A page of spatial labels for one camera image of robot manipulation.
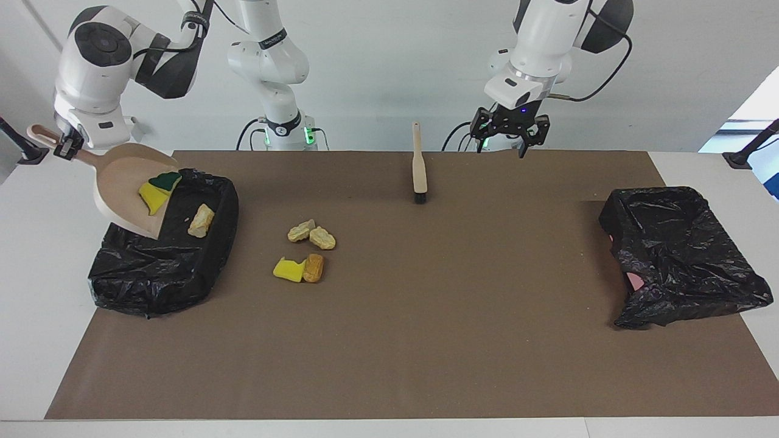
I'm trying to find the yellow sponge wedge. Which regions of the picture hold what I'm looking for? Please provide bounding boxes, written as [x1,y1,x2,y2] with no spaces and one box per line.
[138,181,171,217]

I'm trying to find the pink bin with black bag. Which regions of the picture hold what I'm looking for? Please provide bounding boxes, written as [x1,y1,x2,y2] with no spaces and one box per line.
[599,186,774,330]

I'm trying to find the black left base cable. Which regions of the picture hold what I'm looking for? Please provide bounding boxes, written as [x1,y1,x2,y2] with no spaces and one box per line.
[442,119,487,151]

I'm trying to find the beige plastic dustpan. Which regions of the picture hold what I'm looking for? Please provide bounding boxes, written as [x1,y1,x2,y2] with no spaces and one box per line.
[27,124,181,240]

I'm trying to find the black base cable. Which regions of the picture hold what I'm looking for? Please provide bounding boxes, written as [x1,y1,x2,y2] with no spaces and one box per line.
[442,119,487,151]
[236,119,268,151]

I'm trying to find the orange striped beige sponge scrap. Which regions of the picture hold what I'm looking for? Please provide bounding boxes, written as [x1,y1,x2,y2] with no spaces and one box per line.
[187,203,216,238]

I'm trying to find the beige crumbly sponge scrap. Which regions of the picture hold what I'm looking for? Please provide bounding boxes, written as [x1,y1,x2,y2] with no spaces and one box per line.
[309,226,337,251]

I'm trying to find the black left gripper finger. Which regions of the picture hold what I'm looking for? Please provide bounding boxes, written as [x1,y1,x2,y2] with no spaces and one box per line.
[519,116,551,159]
[470,108,492,153]

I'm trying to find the black clamp post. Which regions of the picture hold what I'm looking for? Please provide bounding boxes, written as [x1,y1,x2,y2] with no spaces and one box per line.
[0,117,49,165]
[723,119,779,170]

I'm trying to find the rectangular bin with black bag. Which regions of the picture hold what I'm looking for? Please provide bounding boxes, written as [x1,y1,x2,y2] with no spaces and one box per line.
[88,169,240,319]

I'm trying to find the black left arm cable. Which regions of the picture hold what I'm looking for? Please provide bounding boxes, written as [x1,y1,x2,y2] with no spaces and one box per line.
[551,18,634,103]

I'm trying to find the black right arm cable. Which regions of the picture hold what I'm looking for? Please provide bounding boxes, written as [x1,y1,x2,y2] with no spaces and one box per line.
[131,0,250,61]

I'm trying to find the black right base cable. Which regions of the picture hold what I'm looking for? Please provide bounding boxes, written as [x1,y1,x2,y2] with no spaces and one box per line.
[236,119,268,151]

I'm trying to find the pale grey-beige sponge scrap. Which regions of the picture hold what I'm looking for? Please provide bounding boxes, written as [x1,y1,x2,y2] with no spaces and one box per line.
[287,219,316,243]

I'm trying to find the brown table mat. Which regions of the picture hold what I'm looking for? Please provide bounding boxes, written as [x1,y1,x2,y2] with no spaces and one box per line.
[44,150,779,420]

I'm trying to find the beige hand brush black bristles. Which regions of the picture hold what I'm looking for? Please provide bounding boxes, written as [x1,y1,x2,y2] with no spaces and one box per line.
[411,122,428,204]

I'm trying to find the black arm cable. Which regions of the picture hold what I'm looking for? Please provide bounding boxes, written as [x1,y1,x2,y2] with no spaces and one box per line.
[131,0,250,61]
[551,18,634,103]

